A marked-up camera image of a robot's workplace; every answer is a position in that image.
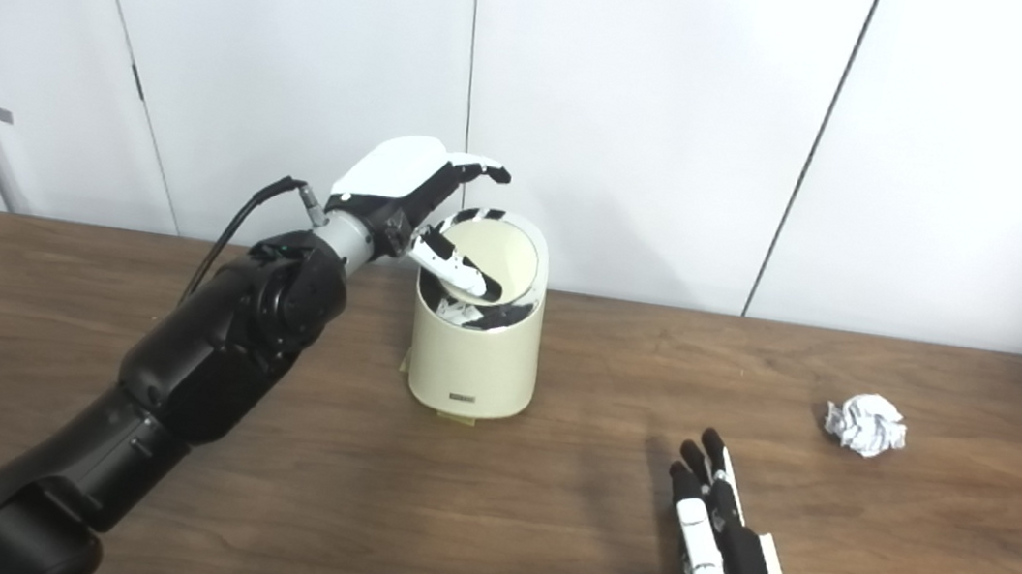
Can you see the black wall panel hinge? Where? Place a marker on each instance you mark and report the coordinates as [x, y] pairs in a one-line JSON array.
[[137, 82]]

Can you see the round cream bin lid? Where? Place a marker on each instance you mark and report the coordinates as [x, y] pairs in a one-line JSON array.
[[500, 256]]

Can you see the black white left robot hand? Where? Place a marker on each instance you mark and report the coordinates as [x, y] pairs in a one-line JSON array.
[[394, 170]]

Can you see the grey wall label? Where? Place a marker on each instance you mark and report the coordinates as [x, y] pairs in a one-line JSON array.
[[1, 114]]

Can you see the cream-colored trash bin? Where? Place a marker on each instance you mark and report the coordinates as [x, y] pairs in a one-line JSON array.
[[472, 365]]

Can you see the black bin liner bag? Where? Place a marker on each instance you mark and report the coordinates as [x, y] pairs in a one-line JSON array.
[[492, 319]]

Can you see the white paper ball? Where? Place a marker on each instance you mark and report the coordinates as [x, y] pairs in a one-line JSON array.
[[866, 425]]

